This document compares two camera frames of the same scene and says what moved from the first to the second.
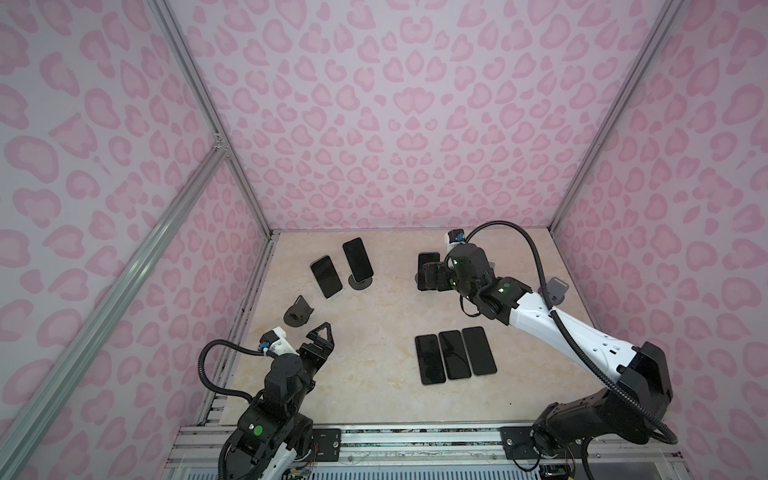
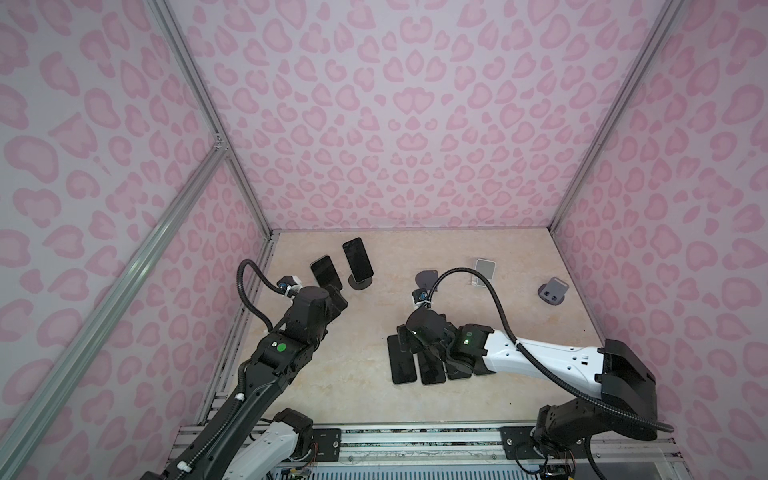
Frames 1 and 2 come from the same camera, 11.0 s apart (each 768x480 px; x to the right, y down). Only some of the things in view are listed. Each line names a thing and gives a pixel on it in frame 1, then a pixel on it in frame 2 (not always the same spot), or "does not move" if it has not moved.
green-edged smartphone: x=326 y=277 does not move
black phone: x=358 y=259 does not move
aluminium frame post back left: x=168 y=24 does not move
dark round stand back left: x=361 y=285 does not move
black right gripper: x=441 y=270 to x=412 y=344
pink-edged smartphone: x=430 y=359 does not move
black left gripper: x=317 y=358 to x=337 y=296
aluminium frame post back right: x=670 y=12 does not move
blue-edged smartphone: x=424 y=258 to x=402 y=364
